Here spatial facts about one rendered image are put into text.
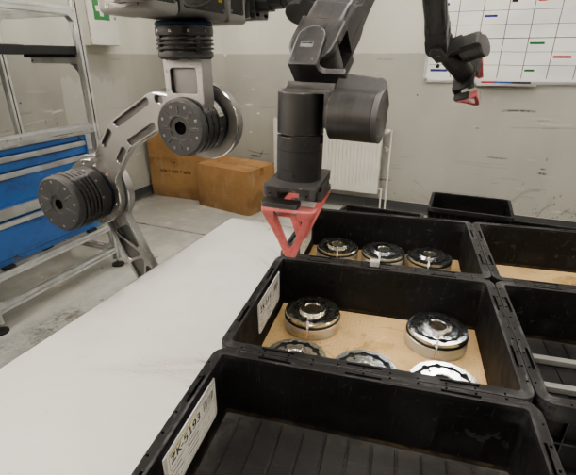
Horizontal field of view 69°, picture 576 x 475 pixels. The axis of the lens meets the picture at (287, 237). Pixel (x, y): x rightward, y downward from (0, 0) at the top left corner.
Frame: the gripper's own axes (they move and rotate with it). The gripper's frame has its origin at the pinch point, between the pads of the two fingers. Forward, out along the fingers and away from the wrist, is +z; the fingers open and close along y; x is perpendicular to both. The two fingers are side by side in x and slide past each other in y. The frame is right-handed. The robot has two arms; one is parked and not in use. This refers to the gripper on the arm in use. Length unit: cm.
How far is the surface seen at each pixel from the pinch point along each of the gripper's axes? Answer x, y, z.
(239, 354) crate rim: 4.8, -9.3, 13.3
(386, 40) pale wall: 15, 328, -33
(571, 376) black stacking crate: -42.8, 12.1, 22.3
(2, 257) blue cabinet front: 174, 90, 74
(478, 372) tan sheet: -28.6, 8.7, 22.5
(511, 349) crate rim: -30.7, 4.1, 13.8
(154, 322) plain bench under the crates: 41, 22, 37
